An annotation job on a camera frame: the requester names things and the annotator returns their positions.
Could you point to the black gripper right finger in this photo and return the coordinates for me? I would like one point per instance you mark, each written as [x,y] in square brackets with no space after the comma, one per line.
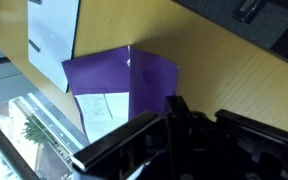
[267,145]

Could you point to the white paper sheets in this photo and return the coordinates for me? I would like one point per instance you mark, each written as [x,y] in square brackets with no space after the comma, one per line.
[103,113]

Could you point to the grey window handrail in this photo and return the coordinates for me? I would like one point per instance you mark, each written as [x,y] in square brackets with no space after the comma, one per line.
[15,160]

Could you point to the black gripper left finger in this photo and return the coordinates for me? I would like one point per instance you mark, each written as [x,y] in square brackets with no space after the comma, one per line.
[119,153]

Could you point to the white flat board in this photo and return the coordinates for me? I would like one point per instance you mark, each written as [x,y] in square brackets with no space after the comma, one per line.
[51,34]

